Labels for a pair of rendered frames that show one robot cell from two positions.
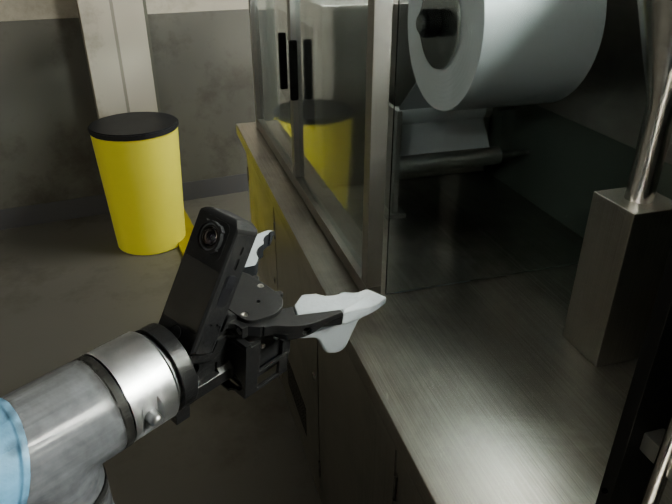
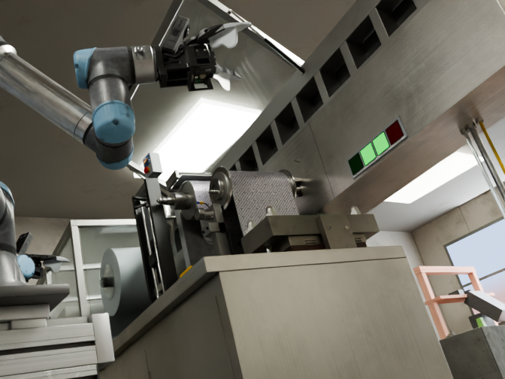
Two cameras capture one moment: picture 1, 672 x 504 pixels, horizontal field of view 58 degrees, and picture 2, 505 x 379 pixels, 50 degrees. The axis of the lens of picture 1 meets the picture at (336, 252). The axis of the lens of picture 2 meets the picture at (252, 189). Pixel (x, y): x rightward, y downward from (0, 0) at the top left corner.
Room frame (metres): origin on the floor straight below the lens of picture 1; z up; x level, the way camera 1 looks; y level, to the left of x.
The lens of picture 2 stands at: (-1.47, -0.10, 0.50)
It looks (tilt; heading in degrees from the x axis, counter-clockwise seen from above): 24 degrees up; 341
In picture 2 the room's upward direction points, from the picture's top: 15 degrees counter-clockwise
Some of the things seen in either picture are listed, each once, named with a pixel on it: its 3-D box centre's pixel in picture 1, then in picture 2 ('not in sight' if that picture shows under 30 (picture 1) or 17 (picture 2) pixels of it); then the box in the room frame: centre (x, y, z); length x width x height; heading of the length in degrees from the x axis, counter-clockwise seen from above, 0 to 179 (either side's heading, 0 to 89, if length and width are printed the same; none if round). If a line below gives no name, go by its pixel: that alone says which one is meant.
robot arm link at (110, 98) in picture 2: not in sight; (112, 114); (-0.56, -0.18, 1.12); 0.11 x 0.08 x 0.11; 178
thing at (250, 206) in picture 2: not in sight; (270, 218); (0.08, -0.68, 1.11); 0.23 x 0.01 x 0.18; 106
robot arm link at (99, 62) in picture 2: not in sight; (104, 68); (-0.58, -0.18, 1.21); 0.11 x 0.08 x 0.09; 88
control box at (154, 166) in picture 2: not in sight; (150, 165); (0.64, -0.42, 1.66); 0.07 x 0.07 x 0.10; 23
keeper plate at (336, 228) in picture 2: not in sight; (337, 232); (-0.11, -0.79, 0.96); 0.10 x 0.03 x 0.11; 106
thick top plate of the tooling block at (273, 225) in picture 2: not in sight; (311, 234); (-0.02, -0.75, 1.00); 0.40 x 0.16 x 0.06; 106
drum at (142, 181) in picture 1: (143, 184); not in sight; (2.96, 1.00, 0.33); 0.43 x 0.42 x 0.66; 114
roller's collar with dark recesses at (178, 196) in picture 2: not in sight; (179, 201); (0.34, -0.45, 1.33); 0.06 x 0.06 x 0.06; 16
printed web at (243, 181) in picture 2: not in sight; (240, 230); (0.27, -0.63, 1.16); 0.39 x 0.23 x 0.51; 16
